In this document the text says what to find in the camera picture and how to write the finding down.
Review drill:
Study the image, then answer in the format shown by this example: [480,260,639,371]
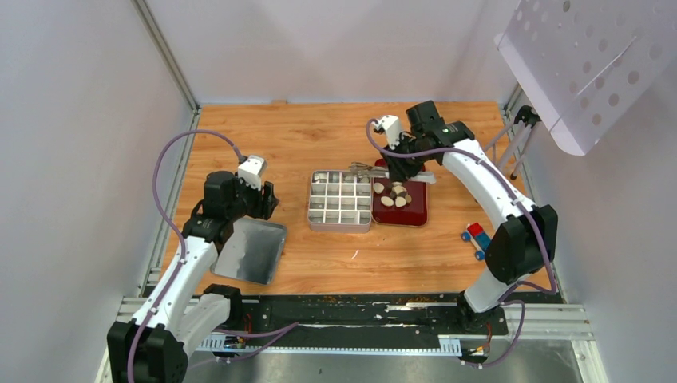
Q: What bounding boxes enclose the red rectangular tray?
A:
[371,178,428,227]

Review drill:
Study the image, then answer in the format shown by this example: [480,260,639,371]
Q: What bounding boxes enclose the small tripod stand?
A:
[483,105,542,180]

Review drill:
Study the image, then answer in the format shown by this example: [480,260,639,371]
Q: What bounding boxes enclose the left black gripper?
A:
[226,171,279,222]

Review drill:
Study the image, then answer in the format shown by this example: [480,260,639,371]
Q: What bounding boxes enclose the silver tin lid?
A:
[211,217,287,286]

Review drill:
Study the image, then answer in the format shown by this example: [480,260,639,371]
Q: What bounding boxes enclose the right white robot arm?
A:
[366,101,558,334]

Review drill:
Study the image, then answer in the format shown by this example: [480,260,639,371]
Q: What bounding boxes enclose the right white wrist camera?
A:
[374,115,404,150]

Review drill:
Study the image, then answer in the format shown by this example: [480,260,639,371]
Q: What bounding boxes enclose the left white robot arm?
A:
[106,170,279,382]

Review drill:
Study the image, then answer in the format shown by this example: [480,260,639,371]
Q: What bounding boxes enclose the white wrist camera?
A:
[237,155,267,192]
[374,115,404,150]

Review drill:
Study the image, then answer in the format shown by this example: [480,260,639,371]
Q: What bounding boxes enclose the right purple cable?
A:
[366,118,558,369]

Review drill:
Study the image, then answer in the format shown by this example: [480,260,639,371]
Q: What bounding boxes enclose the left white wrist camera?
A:
[237,155,267,192]

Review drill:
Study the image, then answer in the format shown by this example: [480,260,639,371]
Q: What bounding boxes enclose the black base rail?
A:
[207,293,509,352]

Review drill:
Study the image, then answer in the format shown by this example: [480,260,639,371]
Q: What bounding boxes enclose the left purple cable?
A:
[125,129,245,383]

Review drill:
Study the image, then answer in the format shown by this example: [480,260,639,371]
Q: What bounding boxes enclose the red blue toy car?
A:
[461,223,492,261]

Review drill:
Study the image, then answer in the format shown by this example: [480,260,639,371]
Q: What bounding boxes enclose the purple cable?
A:
[366,118,558,369]
[125,129,245,383]

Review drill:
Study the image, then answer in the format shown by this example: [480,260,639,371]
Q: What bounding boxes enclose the metal tongs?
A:
[349,162,437,184]

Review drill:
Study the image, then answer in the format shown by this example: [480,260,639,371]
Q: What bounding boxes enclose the silver compartment tin box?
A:
[307,170,372,234]

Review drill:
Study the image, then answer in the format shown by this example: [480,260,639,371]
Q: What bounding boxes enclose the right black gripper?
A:
[382,133,434,183]

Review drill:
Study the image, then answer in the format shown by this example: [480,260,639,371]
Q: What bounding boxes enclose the white perforated metal panel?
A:
[494,0,676,156]

